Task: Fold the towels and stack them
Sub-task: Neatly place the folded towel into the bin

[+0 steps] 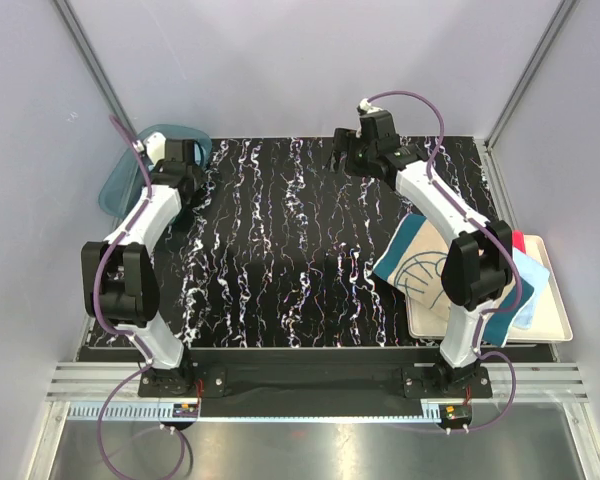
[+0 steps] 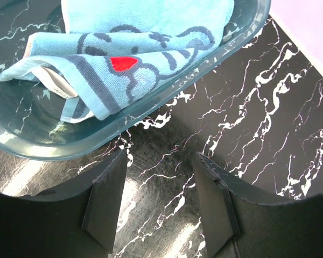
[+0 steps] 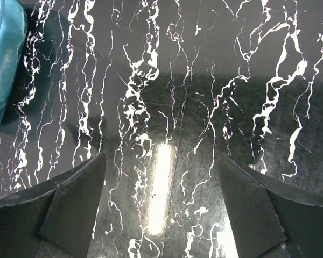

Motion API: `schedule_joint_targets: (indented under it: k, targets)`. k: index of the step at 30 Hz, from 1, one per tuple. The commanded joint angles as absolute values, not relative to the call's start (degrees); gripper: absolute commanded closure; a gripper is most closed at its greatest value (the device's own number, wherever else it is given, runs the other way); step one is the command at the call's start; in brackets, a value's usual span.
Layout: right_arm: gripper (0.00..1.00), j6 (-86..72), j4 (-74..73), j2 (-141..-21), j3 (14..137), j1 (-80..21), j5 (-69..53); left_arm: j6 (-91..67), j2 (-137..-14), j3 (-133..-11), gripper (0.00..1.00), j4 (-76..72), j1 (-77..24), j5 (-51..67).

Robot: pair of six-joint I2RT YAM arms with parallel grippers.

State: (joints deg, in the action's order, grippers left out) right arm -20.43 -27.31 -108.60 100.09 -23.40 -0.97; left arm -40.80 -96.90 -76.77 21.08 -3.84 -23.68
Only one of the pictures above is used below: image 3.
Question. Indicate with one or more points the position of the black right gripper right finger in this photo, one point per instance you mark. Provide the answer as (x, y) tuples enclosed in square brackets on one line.
[(269, 218)]

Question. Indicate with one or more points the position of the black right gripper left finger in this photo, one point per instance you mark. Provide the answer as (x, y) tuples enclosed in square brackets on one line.
[(60, 211)]

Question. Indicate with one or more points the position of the teal plastic laundry basket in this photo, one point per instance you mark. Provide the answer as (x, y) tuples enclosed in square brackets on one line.
[(13, 30)]

